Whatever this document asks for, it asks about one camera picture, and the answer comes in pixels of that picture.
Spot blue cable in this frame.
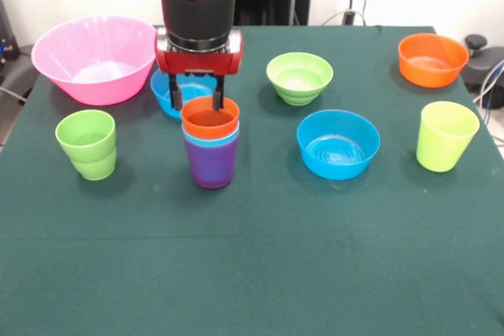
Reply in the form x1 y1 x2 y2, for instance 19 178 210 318
472 58 504 116

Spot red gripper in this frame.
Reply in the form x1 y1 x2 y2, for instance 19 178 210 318
154 28 244 112

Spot blue bowl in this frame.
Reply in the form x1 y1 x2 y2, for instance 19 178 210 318
296 109 382 182
150 68 218 120

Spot blue cup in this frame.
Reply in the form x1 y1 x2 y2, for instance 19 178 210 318
181 121 241 151

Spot yellow-green cup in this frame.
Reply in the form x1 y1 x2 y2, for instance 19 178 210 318
416 101 480 174

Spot orange bowl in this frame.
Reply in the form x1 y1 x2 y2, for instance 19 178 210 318
397 32 470 89

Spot purple cup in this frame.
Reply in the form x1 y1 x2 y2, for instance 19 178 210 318
183 133 240 190

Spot orange cup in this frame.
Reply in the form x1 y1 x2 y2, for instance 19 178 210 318
180 95 241 140

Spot black device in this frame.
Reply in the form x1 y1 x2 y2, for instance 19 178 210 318
0 0 20 65

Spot green bowl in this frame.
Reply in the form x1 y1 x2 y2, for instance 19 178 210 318
265 52 334 107

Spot large pink bowl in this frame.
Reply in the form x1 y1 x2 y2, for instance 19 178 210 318
31 16 158 107

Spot black office chair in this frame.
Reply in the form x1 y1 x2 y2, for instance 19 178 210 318
460 34 504 97

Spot grey cable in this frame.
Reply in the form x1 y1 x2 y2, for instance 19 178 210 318
0 86 28 105

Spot dark green table cloth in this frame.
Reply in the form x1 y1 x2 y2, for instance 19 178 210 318
0 24 504 336

